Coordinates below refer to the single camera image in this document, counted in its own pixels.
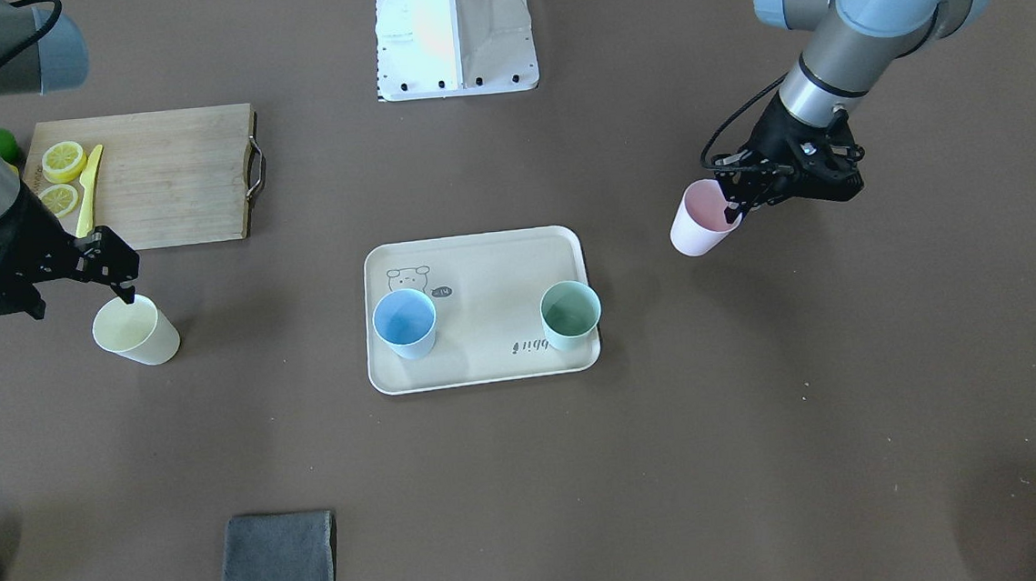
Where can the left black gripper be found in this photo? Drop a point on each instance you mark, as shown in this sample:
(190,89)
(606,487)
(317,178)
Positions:
(776,138)

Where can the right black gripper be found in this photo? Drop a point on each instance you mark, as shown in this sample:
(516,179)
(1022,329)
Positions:
(33,242)

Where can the pink cup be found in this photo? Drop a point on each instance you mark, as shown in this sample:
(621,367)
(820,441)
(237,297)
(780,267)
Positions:
(704,218)

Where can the pale yellow cup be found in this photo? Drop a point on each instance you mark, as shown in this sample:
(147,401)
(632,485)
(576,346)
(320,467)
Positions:
(138,331)

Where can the green cup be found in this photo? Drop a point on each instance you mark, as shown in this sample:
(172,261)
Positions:
(569,313)

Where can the blue cup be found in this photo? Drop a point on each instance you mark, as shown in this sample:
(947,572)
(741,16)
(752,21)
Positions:
(406,322)

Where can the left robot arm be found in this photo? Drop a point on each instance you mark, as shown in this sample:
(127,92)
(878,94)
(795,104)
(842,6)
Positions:
(852,42)

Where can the cream rabbit tray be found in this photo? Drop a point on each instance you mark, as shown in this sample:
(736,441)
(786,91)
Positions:
(487,289)

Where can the yellow plastic knife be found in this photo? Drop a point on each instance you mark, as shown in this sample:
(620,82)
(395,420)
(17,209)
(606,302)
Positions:
(87,179)

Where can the lower lemon slice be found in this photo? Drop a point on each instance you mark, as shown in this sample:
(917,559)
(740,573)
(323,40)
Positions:
(60,199)

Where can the lemon slice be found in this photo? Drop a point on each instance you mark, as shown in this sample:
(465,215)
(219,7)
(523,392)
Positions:
(60,199)
(63,163)

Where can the upper lemon slice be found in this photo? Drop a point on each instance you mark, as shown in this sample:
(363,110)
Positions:
(63,163)

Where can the wooden cutting board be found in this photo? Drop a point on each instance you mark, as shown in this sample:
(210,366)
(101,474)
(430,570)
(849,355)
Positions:
(176,177)

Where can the green lime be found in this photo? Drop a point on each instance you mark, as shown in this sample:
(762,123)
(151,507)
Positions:
(9,148)

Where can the grey folded cloth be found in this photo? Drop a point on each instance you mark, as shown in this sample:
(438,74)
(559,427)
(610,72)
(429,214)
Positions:
(296,546)

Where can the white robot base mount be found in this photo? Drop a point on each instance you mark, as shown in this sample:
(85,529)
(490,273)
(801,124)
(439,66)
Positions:
(450,48)

